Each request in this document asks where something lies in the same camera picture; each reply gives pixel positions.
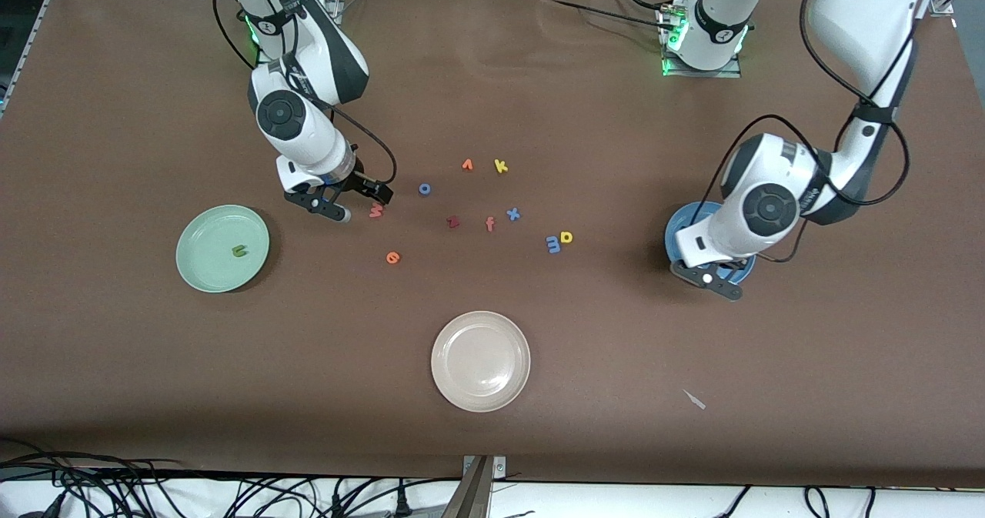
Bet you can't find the blue plate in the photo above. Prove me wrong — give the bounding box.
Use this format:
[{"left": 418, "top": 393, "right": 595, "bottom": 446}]
[{"left": 664, "top": 201, "right": 759, "bottom": 288}]

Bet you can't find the green plate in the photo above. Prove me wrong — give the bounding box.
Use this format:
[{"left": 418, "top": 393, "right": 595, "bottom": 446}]
[{"left": 175, "top": 205, "right": 271, "bottom": 294}]

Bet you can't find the beige plate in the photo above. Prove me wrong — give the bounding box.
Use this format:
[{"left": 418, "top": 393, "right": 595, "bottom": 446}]
[{"left": 431, "top": 311, "right": 532, "bottom": 413}]

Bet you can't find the grey metal pole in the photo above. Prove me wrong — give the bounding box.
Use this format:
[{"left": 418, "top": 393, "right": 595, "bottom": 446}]
[{"left": 440, "top": 456, "right": 493, "bottom": 518}]

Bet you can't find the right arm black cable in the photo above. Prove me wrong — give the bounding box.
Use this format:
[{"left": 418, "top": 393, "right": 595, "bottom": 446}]
[{"left": 212, "top": 0, "right": 399, "bottom": 189}]

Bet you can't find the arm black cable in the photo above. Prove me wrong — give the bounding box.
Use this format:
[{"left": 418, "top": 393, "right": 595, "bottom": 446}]
[
  {"left": 696, "top": 0, "right": 913, "bottom": 265},
  {"left": 212, "top": 0, "right": 399, "bottom": 189}
]

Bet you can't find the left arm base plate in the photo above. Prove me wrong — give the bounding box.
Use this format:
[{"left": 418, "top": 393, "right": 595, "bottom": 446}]
[{"left": 663, "top": 52, "right": 743, "bottom": 79}]

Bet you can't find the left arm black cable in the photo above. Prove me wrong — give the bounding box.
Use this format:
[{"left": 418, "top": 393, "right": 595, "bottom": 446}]
[{"left": 696, "top": 0, "right": 913, "bottom": 265}]

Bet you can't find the long black table cable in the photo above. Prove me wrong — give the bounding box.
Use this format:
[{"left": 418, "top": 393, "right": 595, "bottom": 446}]
[{"left": 539, "top": 0, "right": 672, "bottom": 26}]

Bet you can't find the metal clamp bracket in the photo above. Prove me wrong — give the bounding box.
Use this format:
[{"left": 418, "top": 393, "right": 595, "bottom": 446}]
[{"left": 462, "top": 455, "right": 507, "bottom": 480}]

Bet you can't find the aluminium rail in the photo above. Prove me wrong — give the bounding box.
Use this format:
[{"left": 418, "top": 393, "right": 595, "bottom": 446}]
[{"left": 0, "top": 0, "right": 78, "bottom": 115}]

